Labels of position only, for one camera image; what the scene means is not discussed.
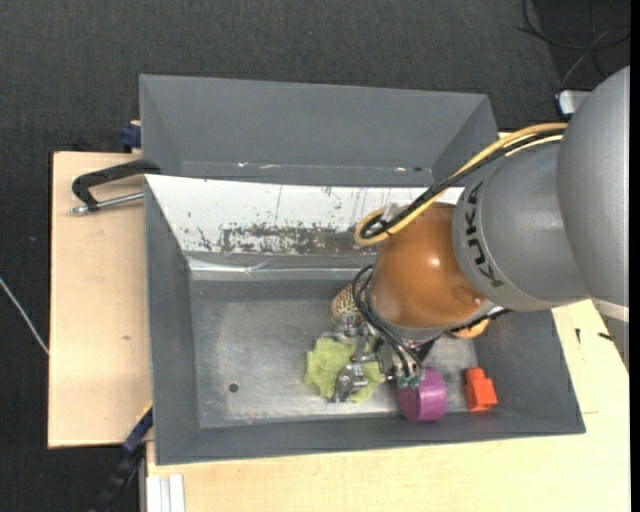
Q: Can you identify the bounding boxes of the tan round toy food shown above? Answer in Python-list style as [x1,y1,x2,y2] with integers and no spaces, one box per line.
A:
[448,316,492,341]

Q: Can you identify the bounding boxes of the orange plastic block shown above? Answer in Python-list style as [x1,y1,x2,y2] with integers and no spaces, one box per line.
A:
[463,367,500,413]

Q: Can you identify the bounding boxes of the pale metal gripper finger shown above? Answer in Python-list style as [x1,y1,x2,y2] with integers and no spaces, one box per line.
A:
[332,318,370,352]
[332,361,372,403]

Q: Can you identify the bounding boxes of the pale wood board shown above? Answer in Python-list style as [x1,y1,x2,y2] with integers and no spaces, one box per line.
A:
[47,151,154,449]

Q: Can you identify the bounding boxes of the brown spotted toy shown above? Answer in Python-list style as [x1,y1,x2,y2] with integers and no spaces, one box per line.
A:
[333,283,367,322]

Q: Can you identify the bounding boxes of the light green cloth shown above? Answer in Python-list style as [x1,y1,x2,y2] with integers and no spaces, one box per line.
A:
[304,335,387,404]

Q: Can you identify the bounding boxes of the grey metal bin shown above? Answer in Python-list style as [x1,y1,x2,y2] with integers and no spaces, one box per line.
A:
[138,73,587,466]

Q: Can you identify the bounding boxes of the purple plastic cup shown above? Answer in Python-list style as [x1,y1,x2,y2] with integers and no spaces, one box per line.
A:
[396,366,448,423]

